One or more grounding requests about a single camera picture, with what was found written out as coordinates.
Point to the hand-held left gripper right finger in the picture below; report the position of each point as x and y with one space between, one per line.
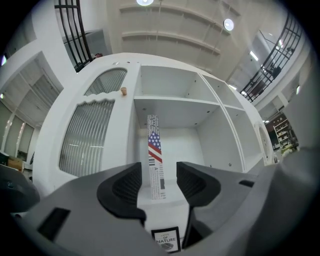
225 200

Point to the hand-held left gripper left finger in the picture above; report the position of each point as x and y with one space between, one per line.
100 212

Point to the black metal railing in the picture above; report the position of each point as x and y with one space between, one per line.
275 62
75 32

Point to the brown cardboard box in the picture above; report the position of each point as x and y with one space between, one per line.
15 163

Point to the round wooden door knob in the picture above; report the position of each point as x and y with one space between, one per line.
124 91

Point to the newspaper-print box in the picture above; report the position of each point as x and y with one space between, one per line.
156 155

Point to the black picture frame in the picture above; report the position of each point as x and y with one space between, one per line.
165 240

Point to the round ceiling lamp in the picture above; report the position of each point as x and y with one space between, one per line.
228 24
145 2

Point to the white desk with hutch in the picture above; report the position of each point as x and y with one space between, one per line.
162 210

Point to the white display shelf rack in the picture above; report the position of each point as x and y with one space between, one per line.
285 135

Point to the ribbed glass cabinet door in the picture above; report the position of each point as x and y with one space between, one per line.
87 135

